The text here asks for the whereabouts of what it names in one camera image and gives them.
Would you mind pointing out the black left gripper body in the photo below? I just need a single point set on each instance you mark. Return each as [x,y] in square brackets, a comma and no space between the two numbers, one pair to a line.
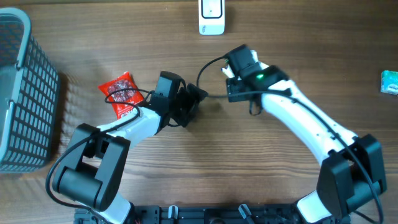
[186,103]

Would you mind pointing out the white barcode scanner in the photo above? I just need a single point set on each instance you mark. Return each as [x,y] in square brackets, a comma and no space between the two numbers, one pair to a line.
[211,17]

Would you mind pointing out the yellow wet wipes pack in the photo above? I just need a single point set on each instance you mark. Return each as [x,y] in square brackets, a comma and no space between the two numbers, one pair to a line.
[229,73]

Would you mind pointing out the red candy bag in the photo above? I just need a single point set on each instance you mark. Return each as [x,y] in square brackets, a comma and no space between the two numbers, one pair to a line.
[125,91]

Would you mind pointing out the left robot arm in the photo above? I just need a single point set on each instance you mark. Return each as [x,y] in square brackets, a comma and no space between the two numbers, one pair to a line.
[88,174]

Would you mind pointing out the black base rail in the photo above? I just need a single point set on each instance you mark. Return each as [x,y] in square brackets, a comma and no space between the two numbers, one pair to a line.
[266,214]

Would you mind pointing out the green tissue pack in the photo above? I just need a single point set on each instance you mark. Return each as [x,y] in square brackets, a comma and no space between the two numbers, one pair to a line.
[389,82]

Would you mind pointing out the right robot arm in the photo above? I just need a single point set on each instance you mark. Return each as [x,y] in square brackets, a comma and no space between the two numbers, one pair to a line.
[351,167]

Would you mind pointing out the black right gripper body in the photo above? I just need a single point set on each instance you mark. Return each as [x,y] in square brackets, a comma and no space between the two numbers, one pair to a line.
[232,84]

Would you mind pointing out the grey plastic basket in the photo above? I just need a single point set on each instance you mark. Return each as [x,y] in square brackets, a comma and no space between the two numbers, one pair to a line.
[30,87]

